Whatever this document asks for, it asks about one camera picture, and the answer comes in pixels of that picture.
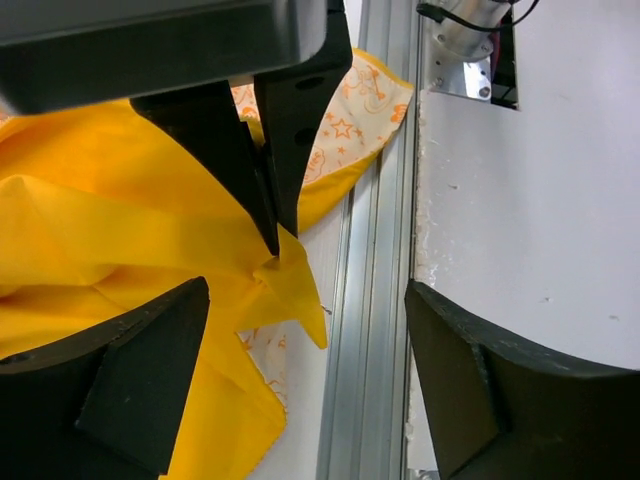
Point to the aluminium rail front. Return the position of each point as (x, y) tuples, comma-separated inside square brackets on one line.
[(365, 401)]

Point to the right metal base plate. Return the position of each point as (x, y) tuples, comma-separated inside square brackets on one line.
[(472, 53)]

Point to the yellow jacket with patterned lining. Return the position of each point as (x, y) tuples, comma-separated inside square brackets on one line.
[(102, 212)]

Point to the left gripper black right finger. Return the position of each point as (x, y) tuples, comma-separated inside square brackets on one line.
[(500, 406)]

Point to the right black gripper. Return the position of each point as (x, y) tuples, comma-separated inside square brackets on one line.
[(57, 55)]

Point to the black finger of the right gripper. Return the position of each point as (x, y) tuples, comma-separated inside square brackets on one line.
[(292, 103)]

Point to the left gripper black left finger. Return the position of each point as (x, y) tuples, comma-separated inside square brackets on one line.
[(107, 402)]

